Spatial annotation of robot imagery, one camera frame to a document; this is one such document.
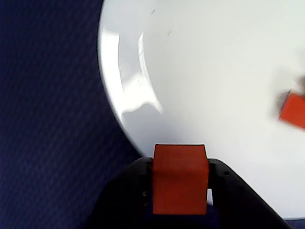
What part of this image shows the white round plate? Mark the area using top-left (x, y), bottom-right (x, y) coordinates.
top-left (97, 0), bottom-right (305, 221)

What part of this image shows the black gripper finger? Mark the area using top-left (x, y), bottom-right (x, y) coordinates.
top-left (207, 158), bottom-right (290, 229)
top-left (88, 156), bottom-right (158, 229)

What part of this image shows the red cube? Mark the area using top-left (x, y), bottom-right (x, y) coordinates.
top-left (278, 92), bottom-right (305, 132)
top-left (152, 143), bottom-right (210, 215)

